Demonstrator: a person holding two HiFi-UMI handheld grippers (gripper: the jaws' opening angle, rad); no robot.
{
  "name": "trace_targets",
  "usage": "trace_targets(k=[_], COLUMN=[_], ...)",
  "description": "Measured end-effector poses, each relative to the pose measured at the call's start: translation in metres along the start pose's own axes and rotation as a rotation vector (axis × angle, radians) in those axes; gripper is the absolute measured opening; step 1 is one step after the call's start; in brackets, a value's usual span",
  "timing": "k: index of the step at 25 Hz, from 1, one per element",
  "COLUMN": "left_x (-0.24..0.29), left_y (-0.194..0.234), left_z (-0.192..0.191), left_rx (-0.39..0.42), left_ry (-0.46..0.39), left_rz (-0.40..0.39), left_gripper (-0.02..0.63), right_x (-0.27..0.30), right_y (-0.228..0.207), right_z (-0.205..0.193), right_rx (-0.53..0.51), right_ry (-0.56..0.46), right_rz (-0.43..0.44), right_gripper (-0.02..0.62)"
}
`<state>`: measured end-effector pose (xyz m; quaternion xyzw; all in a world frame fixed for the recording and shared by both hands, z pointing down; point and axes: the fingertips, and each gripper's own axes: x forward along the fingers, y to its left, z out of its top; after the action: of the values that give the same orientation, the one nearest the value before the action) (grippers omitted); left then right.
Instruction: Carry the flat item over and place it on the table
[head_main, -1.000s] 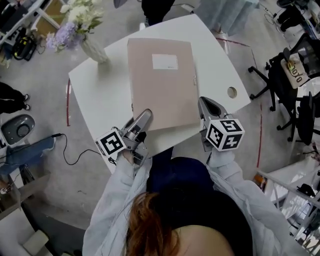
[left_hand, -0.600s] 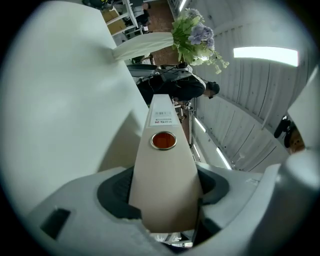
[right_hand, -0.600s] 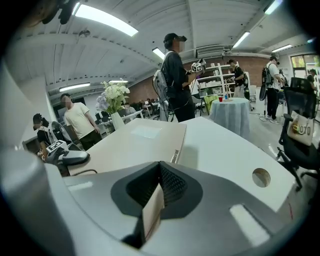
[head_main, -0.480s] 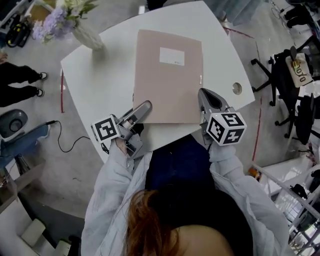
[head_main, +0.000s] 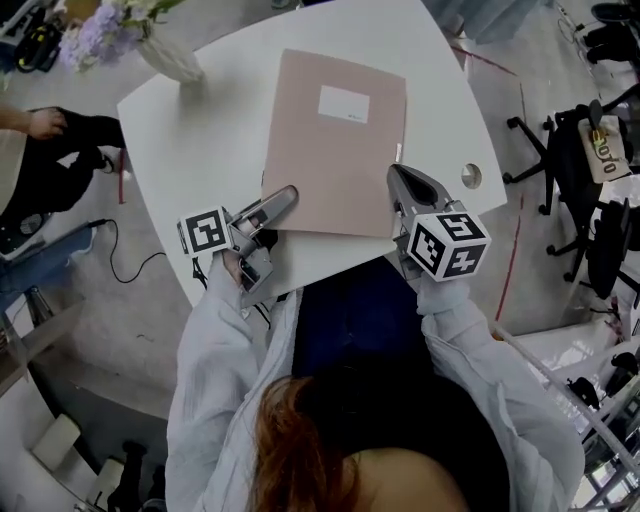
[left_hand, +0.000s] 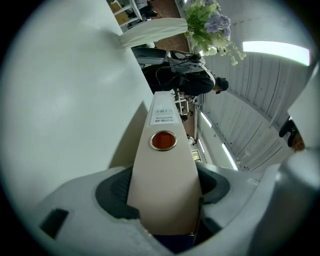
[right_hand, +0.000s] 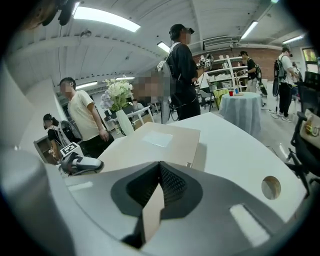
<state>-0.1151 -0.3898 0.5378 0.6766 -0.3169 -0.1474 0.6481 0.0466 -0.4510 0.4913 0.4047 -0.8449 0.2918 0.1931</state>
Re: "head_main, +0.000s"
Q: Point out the purple flower bunch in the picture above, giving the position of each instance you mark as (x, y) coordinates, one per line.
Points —
(100, 30)

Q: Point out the person's left forearm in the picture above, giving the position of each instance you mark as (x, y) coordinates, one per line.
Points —
(215, 375)

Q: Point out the beige printed cushion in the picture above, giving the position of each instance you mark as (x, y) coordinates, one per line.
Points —
(605, 150)

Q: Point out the pink folder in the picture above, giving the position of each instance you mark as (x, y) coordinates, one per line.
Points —
(330, 165)

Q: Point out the black office chair with cushion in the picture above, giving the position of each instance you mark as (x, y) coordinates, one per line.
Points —
(560, 160)

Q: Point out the person's right forearm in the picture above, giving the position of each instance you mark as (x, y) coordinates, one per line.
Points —
(500, 400)

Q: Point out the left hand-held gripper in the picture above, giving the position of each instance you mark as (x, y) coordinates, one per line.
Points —
(205, 232)

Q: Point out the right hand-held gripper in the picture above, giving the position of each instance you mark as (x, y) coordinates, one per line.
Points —
(445, 247)

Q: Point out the person's black top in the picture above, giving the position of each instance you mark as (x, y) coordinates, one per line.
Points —
(400, 415)

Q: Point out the person's dark trouser legs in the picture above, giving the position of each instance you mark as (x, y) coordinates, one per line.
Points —
(350, 310)

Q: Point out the white table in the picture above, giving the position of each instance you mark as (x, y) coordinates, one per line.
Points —
(210, 150)

